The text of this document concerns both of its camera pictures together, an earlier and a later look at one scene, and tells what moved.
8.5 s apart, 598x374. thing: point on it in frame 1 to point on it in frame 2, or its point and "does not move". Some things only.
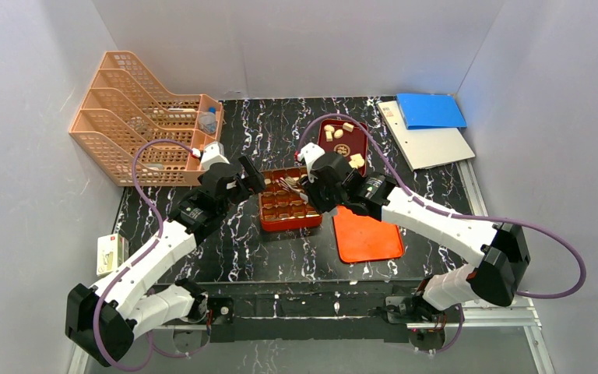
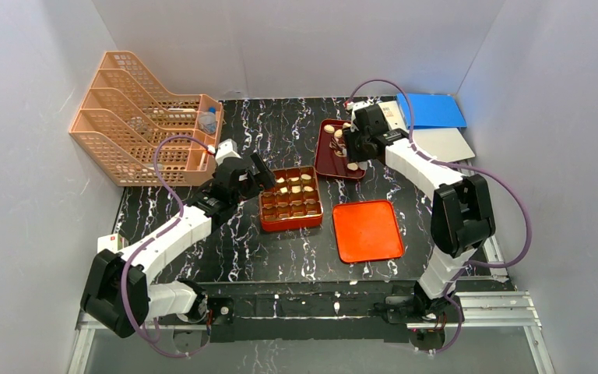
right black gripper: [310, 192] to [350, 146]
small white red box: [112, 250] does not move
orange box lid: [360, 238] does not move
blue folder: [430, 111] does not move
